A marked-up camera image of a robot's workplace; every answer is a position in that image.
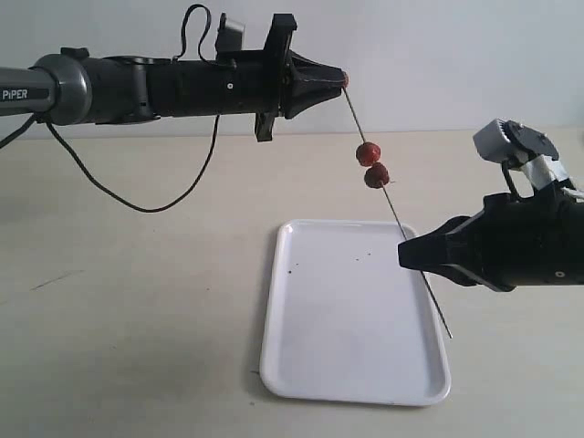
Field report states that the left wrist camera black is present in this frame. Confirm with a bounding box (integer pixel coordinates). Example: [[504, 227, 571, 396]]
[[214, 13, 245, 61]]

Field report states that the thin metal skewer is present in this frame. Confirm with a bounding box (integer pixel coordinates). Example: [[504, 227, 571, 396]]
[[342, 86, 454, 339]]

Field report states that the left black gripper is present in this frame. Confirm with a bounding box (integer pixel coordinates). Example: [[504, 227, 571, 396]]
[[147, 14, 343, 141]]

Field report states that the dark red cherry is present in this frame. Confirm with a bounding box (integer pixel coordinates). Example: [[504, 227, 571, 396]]
[[364, 162, 390, 189]]

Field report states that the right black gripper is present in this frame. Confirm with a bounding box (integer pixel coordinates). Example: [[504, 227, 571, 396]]
[[398, 182, 583, 292]]

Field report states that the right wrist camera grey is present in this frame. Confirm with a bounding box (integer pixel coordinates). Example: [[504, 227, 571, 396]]
[[472, 118, 576, 193]]

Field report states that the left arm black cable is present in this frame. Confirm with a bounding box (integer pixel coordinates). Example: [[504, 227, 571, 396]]
[[0, 4, 238, 214]]

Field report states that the white rectangular plastic tray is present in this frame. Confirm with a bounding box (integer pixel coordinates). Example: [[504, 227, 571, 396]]
[[259, 219, 452, 407]]

